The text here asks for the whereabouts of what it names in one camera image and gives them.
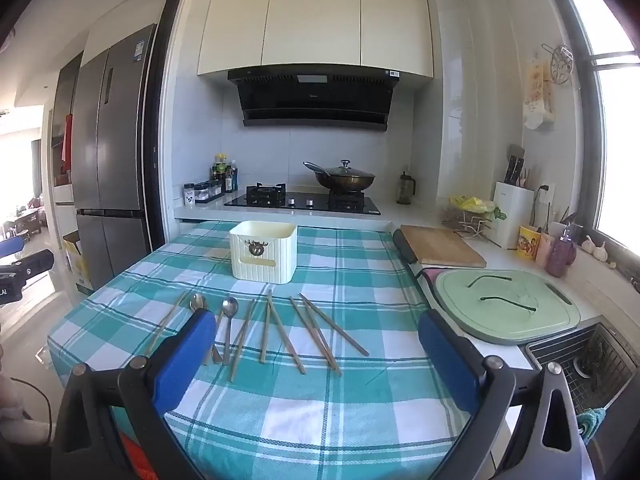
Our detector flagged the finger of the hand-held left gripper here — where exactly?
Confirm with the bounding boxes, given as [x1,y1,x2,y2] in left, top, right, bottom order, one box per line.
[12,249,55,281]

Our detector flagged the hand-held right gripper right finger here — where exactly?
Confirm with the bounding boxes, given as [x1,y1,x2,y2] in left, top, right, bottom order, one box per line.
[417,310,596,480]

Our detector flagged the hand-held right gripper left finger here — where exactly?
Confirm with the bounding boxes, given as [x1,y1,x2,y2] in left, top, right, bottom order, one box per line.
[50,308,218,480]

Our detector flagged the steel spoon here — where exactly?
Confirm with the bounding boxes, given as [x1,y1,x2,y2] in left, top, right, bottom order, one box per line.
[221,296,240,366]
[190,292,223,365]

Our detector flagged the row of bamboo chopsticks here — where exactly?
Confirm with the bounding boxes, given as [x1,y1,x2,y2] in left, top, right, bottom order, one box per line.
[144,287,370,382]

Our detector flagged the cream ribbed utensil holder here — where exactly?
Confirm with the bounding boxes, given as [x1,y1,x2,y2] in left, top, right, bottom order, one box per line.
[229,220,299,284]

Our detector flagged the blue chair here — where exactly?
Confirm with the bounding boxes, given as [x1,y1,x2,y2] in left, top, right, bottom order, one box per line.
[0,235,26,261]

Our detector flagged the cardboard box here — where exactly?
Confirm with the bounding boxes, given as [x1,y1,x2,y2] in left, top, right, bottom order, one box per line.
[62,230,94,294]

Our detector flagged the pale green cutting board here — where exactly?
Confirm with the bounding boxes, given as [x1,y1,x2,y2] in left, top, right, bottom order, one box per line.
[433,268,582,346]

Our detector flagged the teal checked tablecloth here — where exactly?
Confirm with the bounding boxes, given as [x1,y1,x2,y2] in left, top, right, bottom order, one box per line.
[47,220,506,480]

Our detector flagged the wooden cutting board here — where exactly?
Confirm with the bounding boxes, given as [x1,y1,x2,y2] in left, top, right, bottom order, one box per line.
[400,224,487,269]

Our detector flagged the red hanging cloth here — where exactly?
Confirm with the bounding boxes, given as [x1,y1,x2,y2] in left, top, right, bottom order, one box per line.
[60,113,74,174]

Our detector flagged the grey refrigerator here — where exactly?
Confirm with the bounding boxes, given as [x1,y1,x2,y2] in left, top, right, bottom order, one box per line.
[71,24,159,292]

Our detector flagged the steel sink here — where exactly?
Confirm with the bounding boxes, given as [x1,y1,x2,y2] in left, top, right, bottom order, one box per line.
[524,322,634,412]

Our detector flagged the yellow printed cup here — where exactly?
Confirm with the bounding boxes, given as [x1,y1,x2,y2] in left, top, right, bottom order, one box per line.
[517,224,544,260]

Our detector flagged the pink cup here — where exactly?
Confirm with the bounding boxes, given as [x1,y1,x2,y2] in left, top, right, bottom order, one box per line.
[534,233,556,269]

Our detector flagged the white knife block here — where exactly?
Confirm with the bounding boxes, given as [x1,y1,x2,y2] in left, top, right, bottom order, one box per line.
[492,180,535,250]

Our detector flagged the yellow plastic bag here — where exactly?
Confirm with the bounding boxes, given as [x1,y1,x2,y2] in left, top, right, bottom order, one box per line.
[450,195,508,222]

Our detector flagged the teal dish cloth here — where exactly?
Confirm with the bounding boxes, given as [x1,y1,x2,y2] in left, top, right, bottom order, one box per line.
[579,408,607,442]

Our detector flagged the rack of spice jars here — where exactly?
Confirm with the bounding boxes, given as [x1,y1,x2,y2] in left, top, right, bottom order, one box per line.
[194,180,224,204]

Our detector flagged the glass pitcher with dark lid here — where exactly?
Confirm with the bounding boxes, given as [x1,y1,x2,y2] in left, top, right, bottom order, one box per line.
[397,170,417,206]

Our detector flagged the black burner grate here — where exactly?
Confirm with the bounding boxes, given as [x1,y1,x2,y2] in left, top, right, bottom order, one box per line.
[245,183,287,201]

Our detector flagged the garlic bulb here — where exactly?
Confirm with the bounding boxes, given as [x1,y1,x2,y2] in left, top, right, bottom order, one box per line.
[581,234,609,262]

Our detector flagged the black glass gas hob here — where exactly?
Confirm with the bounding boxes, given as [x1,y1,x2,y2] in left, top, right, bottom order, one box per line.
[223,183,381,216]

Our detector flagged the dark wok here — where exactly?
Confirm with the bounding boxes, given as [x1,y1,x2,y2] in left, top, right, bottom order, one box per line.
[303,161,376,194]

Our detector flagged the glass wok lid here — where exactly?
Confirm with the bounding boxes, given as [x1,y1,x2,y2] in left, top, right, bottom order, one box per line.
[320,159,374,179]

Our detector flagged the printed paper bag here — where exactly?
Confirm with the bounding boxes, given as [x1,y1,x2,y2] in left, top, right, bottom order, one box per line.
[522,57,557,129]

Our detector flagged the window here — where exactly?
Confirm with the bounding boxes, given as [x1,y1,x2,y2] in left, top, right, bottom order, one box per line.
[550,0,640,281]

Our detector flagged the black range hood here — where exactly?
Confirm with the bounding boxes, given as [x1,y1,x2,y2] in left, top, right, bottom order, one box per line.
[227,67,401,133]

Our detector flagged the steel steaming rack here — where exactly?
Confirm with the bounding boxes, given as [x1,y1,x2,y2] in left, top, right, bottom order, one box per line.
[541,44,574,87]

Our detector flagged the black cable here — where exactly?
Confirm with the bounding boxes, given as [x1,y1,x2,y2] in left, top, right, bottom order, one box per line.
[0,374,54,445]

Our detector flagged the wire rack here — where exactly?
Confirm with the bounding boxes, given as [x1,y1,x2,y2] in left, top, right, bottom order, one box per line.
[442,205,493,239]

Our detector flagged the dark door frame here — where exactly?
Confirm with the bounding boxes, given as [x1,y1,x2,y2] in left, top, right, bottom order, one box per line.
[148,0,194,256]

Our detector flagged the black handled knives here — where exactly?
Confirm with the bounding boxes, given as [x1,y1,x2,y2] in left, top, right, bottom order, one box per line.
[504,144,527,186]

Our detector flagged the white wall cabinet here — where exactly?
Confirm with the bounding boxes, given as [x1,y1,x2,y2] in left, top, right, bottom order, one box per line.
[197,0,435,80]

